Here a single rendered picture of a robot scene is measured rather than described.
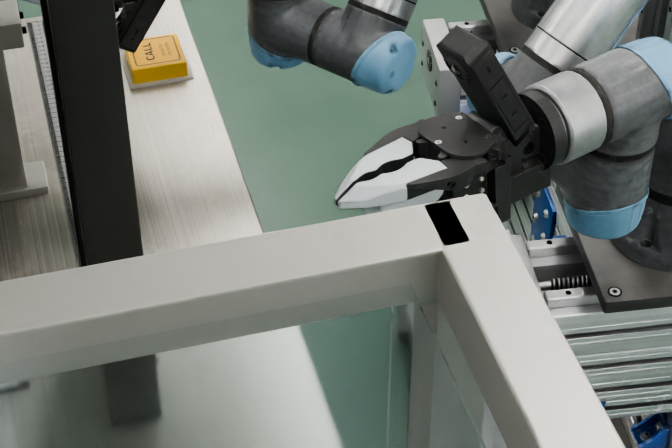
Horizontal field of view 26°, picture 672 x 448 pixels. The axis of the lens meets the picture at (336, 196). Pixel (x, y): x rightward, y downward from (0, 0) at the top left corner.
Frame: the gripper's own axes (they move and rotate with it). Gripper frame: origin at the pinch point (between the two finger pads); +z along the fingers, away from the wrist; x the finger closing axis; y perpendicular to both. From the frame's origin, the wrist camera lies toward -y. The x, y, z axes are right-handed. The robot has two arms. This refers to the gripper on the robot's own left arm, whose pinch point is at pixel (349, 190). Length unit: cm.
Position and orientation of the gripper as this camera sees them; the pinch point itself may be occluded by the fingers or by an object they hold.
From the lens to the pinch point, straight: 117.3
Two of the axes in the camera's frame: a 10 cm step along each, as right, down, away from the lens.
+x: -5.5, -4.3, 7.1
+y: 0.8, 8.3, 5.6
